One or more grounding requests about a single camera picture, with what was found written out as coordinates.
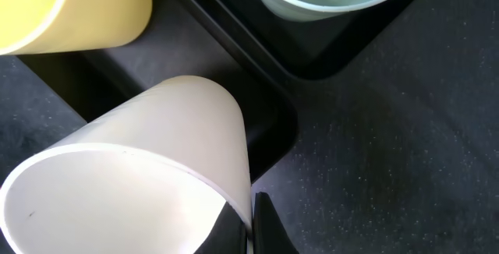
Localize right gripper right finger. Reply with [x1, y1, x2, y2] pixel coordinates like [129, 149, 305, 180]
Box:
[253, 191, 299, 254]

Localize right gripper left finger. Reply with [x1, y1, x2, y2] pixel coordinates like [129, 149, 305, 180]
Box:
[194, 201, 248, 254]

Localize white cup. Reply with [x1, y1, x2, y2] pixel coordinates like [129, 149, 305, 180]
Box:
[0, 75, 253, 254]

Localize yellow cup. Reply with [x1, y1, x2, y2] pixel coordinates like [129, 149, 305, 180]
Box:
[0, 0, 153, 56]

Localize black tray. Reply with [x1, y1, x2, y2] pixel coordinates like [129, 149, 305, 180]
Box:
[171, 0, 430, 80]
[17, 0, 299, 183]

